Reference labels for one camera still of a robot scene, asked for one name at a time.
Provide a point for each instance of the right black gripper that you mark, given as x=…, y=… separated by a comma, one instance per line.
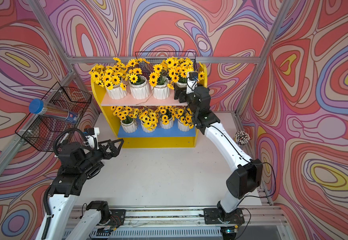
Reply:
x=182, y=92

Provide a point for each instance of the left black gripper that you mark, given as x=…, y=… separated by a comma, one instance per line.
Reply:
x=107, y=156

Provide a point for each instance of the shelf sunflower pot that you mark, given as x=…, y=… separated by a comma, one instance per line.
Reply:
x=110, y=78
x=178, y=69
x=149, y=120
x=159, y=81
x=184, y=117
x=166, y=116
x=127, y=116
x=138, y=83

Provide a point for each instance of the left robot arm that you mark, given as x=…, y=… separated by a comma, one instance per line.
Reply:
x=78, y=165

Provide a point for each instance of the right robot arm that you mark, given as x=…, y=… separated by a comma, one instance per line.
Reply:
x=246, y=172

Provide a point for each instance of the yellow wooden shelf unit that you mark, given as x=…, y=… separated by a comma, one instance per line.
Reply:
x=160, y=138

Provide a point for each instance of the black marker in basket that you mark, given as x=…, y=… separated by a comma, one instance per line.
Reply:
x=60, y=140

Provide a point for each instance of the clear cup of pencils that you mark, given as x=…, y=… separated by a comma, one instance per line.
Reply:
x=242, y=138

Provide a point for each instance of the clear tube blue cap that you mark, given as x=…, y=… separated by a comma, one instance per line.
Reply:
x=41, y=108

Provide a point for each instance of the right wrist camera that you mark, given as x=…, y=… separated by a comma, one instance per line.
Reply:
x=192, y=81

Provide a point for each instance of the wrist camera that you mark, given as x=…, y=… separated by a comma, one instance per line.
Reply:
x=192, y=81
x=91, y=135

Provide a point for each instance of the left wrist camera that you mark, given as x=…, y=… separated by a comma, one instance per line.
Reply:
x=91, y=135

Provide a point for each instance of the black wire basket back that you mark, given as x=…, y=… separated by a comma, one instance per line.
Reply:
x=157, y=57

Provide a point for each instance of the black wire basket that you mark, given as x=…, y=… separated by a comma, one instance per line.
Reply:
x=39, y=131
x=157, y=57

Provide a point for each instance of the black wire basket left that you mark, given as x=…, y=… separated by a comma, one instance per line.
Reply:
x=39, y=131

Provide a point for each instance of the metal base rail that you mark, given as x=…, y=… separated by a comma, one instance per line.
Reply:
x=202, y=222

